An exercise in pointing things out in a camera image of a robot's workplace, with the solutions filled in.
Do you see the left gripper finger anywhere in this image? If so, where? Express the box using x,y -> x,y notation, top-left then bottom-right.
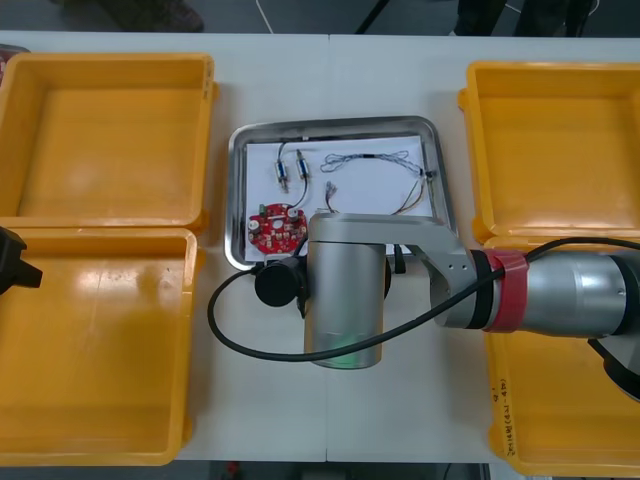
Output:
12,259 -> 44,290

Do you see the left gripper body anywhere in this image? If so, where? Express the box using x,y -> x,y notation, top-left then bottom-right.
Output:
0,226 -> 28,297

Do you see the red black green-yellow wire harness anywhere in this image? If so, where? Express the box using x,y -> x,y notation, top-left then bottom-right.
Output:
321,181 -> 343,215

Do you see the yellow-orange plastic bin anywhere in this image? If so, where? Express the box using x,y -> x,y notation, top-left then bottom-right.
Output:
456,59 -> 640,249
481,236 -> 640,477
0,227 -> 207,468
0,52 -> 220,236

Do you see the steel tray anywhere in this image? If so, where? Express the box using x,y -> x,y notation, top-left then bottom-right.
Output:
227,114 -> 459,274

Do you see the round red circuit board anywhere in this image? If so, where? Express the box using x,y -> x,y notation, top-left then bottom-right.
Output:
246,201 -> 308,254

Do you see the small metal solenoid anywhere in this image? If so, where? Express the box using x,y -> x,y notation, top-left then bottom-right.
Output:
273,135 -> 311,195
290,148 -> 314,211

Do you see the white sheet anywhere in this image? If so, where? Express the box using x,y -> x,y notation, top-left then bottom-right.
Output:
244,133 -> 427,264

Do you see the thin harness with black connector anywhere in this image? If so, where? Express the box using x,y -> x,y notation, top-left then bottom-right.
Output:
391,167 -> 437,216

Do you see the blue-white twisted wire harness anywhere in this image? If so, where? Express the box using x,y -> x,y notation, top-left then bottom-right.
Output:
319,148 -> 427,177

